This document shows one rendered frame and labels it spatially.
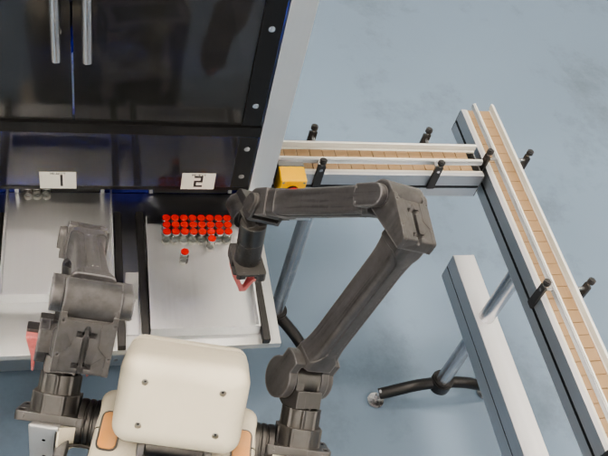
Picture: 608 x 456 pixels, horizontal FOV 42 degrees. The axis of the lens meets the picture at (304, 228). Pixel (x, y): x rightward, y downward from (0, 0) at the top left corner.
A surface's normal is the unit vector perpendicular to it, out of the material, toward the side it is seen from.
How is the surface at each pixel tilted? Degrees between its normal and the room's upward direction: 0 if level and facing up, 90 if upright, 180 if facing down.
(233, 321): 0
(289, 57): 90
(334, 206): 69
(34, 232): 0
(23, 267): 0
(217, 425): 48
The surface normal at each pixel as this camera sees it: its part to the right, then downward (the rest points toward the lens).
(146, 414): 0.10, 0.15
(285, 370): -0.79, -0.17
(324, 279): 0.20, -0.62
